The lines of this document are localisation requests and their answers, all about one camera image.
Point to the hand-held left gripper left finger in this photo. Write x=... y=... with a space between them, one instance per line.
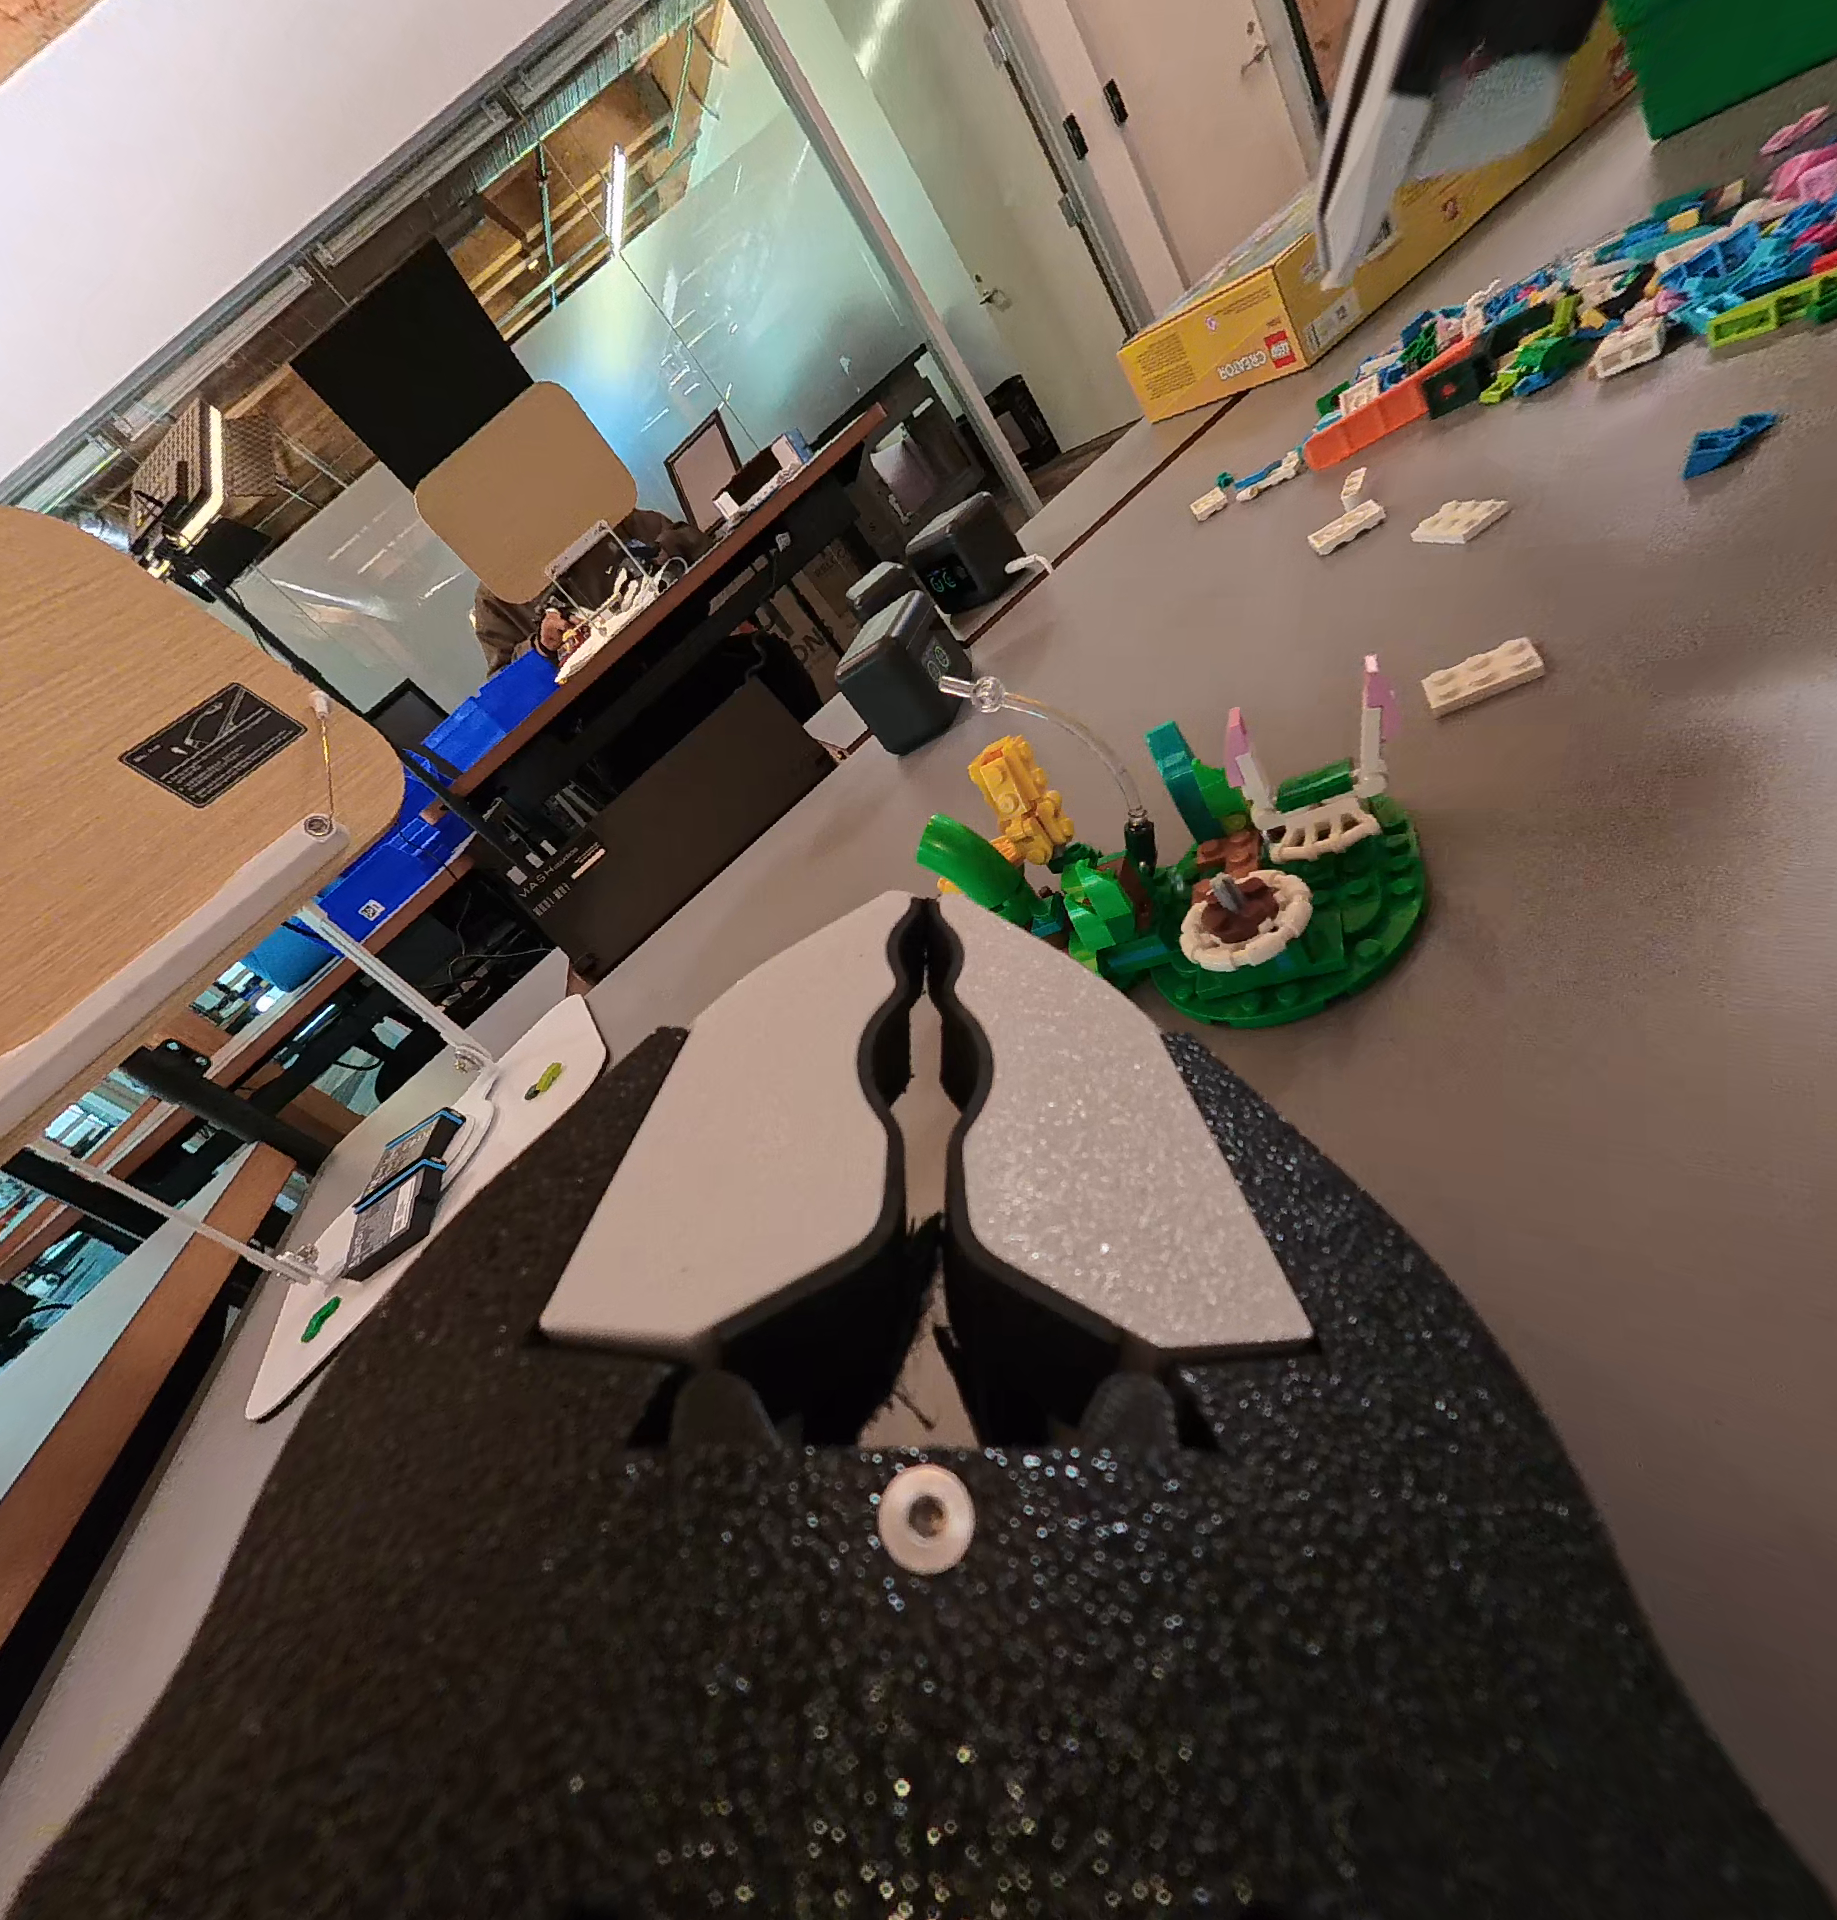
x=740 y=1184

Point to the wooden edged table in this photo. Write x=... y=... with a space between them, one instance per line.
x=92 y=1440

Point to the small black monitor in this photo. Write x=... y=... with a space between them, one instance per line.
x=702 y=464

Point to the green baseplate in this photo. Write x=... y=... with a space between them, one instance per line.
x=1757 y=75

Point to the light panel on tripod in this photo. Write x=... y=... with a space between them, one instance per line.
x=183 y=464

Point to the wooden board stand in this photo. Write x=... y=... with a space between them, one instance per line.
x=109 y=751

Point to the yellow lego box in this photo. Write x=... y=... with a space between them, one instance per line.
x=1233 y=338

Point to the black battery pack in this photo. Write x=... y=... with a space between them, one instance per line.
x=400 y=1193

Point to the white door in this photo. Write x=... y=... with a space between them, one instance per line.
x=1203 y=135

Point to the green lego flower model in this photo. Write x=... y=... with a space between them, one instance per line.
x=1353 y=914

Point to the pile of colourful lego bricks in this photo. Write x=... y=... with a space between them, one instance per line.
x=1757 y=270

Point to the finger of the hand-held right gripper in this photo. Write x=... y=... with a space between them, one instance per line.
x=1474 y=120
x=1345 y=181

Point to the blue lego wedge piece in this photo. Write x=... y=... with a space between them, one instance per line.
x=1728 y=446

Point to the orange lego piece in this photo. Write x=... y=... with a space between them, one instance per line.
x=1361 y=431

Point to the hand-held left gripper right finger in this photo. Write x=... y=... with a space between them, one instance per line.
x=1129 y=1184

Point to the black power station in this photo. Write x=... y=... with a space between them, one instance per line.
x=878 y=584
x=889 y=682
x=971 y=554

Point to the stack of blue storage bins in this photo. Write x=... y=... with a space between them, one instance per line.
x=484 y=720

